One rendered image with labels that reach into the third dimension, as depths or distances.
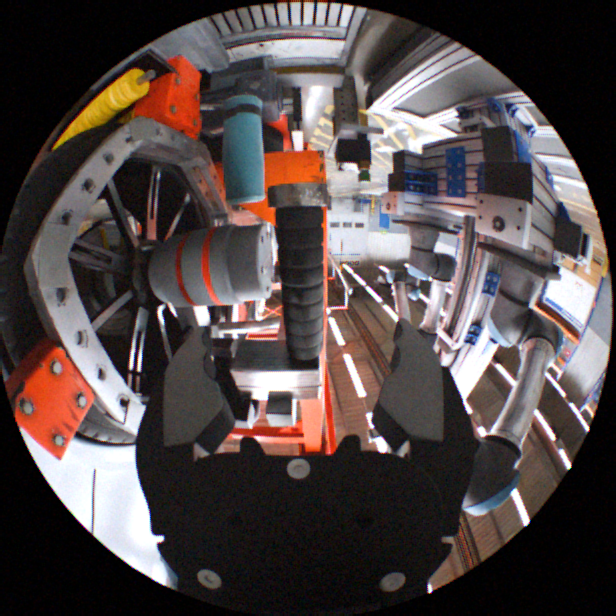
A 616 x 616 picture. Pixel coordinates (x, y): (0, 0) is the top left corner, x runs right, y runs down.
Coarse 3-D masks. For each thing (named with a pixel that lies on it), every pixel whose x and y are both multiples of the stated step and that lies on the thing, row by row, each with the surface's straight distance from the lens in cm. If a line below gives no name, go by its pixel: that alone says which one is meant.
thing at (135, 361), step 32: (128, 160) 43; (128, 192) 62; (160, 192) 60; (128, 224) 42; (160, 224) 69; (192, 224) 63; (96, 256) 39; (128, 256) 42; (128, 288) 40; (96, 320) 36; (160, 320) 46; (128, 352) 41; (160, 352) 64; (128, 384) 40
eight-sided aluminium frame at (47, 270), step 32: (128, 128) 32; (160, 128) 38; (96, 160) 27; (160, 160) 45; (192, 160) 49; (64, 192) 24; (96, 192) 26; (224, 192) 58; (64, 224) 28; (224, 224) 60; (32, 256) 22; (64, 256) 22; (32, 288) 24; (64, 288) 22; (64, 320) 22; (224, 320) 62; (96, 352) 24; (96, 384) 24; (128, 416) 27
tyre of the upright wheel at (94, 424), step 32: (96, 128) 41; (64, 160) 35; (32, 192) 32; (192, 192) 60; (32, 224) 31; (0, 256) 31; (0, 288) 30; (0, 320) 34; (32, 320) 30; (96, 416) 34
